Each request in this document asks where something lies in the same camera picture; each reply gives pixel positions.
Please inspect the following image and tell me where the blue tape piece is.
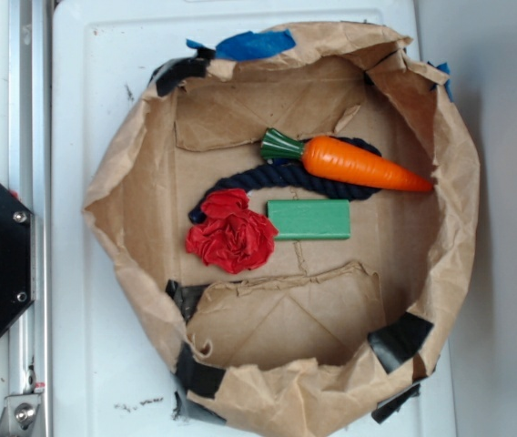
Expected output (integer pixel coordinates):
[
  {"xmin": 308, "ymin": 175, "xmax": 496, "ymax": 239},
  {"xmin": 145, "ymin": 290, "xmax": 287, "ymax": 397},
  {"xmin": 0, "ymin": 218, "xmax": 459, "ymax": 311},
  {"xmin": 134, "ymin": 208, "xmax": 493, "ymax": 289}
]
[
  {"xmin": 425, "ymin": 60, "xmax": 455, "ymax": 103},
  {"xmin": 186, "ymin": 29, "xmax": 297, "ymax": 62}
]

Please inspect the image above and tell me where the blue tape right piece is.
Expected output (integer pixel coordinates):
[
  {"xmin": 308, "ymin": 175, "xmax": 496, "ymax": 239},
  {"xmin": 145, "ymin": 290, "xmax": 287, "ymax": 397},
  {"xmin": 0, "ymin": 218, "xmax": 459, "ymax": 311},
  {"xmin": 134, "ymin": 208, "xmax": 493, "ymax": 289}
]
[{"xmin": 425, "ymin": 60, "xmax": 455, "ymax": 103}]

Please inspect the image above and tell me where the green wooden block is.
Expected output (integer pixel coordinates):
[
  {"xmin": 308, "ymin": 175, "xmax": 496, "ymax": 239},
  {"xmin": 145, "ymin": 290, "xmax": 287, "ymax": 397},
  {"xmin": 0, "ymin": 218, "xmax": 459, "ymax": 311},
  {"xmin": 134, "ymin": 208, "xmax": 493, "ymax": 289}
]
[{"xmin": 267, "ymin": 199, "xmax": 351, "ymax": 240}]

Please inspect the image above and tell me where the orange toy carrot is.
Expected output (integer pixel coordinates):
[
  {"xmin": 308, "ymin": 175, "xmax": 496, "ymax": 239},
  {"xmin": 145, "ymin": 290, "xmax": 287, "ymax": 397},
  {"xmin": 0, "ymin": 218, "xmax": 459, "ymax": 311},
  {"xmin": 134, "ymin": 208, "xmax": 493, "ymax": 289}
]
[{"xmin": 260, "ymin": 128, "xmax": 433, "ymax": 192}]

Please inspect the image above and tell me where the black tape bottom right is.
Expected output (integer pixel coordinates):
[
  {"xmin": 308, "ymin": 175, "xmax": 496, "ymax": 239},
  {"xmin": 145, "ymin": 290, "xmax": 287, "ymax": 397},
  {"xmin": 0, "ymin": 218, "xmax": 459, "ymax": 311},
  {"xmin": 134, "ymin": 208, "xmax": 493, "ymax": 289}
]
[{"xmin": 371, "ymin": 383, "xmax": 421, "ymax": 424}]

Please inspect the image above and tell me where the black tape lower left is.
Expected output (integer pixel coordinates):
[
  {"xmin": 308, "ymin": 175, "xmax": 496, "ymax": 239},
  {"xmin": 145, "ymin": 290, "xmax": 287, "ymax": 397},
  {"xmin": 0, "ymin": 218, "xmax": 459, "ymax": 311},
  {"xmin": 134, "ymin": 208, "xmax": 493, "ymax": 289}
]
[{"xmin": 175, "ymin": 343, "xmax": 226, "ymax": 399}]

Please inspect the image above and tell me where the aluminium rail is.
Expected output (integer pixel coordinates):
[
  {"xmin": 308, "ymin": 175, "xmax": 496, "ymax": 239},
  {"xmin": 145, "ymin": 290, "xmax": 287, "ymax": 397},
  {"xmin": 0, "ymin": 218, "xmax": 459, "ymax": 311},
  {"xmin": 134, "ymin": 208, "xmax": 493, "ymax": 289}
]
[{"xmin": 8, "ymin": 1, "xmax": 56, "ymax": 436}]

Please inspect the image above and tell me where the dark blue rope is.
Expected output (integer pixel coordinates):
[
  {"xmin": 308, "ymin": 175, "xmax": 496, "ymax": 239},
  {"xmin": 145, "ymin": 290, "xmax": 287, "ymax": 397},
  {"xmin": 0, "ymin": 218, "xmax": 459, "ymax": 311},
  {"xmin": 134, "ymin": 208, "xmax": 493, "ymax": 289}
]
[{"xmin": 188, "ymin": 136, "xmax": 383, "ymax": 224}]

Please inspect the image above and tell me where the black tape lower right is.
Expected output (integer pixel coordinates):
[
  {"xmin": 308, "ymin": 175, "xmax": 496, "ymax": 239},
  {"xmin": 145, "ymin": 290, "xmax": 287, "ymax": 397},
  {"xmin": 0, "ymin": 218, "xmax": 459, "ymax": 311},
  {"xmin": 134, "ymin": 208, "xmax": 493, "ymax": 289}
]
[{"xmin": 367, "ymin": 312, "xmax": 434, "ymax": 374}]

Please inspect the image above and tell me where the metal corner bracket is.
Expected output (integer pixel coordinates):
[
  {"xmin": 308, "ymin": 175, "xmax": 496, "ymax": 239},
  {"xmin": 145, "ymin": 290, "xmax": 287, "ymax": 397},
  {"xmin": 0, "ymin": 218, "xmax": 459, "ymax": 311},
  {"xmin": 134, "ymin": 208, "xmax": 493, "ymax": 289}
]
[{"xmin": 0, "ymin": 393, "xmax": 44, "ymax": 437}]

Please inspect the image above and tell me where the brown paper bag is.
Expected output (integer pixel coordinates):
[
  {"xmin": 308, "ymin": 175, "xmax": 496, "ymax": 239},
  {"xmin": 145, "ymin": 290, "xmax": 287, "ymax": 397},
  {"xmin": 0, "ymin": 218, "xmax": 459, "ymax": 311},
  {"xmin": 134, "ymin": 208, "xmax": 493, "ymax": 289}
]
[{"xmin": 84, "ymin": 22, "xmax": 480, "ymax": 436}]

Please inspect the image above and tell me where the black tape upper left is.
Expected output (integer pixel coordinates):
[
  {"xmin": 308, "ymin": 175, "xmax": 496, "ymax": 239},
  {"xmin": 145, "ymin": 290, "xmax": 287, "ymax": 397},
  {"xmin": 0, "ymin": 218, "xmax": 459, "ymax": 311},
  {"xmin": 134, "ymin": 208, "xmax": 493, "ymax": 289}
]
[{"xmin": 149, "ymin": 48, "xmax": 216, "ymax": 97}]

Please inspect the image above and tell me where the black tape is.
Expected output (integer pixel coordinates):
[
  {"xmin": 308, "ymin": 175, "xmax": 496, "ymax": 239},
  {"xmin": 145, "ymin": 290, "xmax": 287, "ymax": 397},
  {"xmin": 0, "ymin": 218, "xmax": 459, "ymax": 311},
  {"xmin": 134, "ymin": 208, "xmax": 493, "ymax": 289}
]
[
  {"xmin": 371, "ymin": 383, "xmax": 421, "ymax": 424},
  {"xmin": 175, "ymin": 343, "xmax": 226, "ymax": 399},
  {"xmin": 149, "ymin": 48, "xmax": 216, "ymax": 97},
  {"xmin": 367, "ymin": 312, "xmax": 434, "ymax": 374},
  {"xmin": 165, "ymin": 279, "xmax": 210, "ymax": 324}
]

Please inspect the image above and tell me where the black tape inner left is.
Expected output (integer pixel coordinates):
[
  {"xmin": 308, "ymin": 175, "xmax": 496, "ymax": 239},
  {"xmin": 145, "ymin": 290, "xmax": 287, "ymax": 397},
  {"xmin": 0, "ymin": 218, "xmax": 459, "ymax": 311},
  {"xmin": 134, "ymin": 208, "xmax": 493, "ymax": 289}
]
[{"xmin": 165, "ymin": 279, "xmax": 210, "ymax": 324}]

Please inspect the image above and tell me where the red paper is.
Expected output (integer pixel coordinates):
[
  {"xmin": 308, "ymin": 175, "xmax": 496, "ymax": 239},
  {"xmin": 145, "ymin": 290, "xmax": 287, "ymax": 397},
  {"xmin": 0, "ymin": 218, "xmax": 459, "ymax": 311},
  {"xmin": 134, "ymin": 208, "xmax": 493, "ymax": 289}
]
[{"xmin": 185, "ymin": 188, "xmax": 279, "ymax": 274}]

